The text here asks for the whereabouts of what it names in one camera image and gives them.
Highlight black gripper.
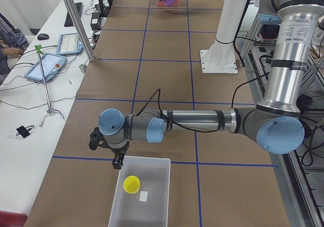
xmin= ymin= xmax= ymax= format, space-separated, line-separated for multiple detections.
xmin=109 ymin=146 xmax=129 ymax=169

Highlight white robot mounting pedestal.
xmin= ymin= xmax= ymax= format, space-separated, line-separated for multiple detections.
xmin=200 ymin=0 xmax=250 ymax=74

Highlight black computer mouse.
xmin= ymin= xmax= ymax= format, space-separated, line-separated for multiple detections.
xmin=37 ymin=33 xmax=50 ymax=40

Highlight seated person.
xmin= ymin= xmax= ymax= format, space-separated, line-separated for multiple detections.
xmin=1 ymin=14 xmax=29 ymax=76

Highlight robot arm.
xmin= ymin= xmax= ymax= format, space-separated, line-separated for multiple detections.
xmin=89 ymin=0 xmax=323 ymax=169

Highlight clear plastic storage box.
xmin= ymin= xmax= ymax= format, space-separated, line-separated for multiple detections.
xmin=108 ymin=156 xmax=171 ymax=226

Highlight teach pendant tablet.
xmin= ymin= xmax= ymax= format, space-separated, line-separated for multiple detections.
xmin=56 ymin=33 xmax=83 ymax=56
xmin=24 ymin=53 xmax=67 ymax=82

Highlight black keyboard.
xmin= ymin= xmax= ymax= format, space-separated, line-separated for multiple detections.
xmin=64 ymin=2 xmax=84 ymax=27

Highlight yellow plastic cup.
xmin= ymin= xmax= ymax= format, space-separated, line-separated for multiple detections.
xmin=123 ymin=175 xmax=140 ymax=194

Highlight aluminium frame post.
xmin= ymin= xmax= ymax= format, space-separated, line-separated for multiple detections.
xmin=63 ymin=0 xmax=94 ymax=62

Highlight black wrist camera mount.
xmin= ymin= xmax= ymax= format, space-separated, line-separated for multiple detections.
xmin=89 ymin=127 xmax=107 ymax=151

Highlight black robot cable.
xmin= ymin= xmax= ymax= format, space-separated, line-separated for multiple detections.
xmin=134 ymin=88 xmax=218 ymax=133

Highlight green handled reacher stick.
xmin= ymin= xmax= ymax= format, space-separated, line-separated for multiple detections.
xmin=34 ymin=44 xmax=65 ymax=127

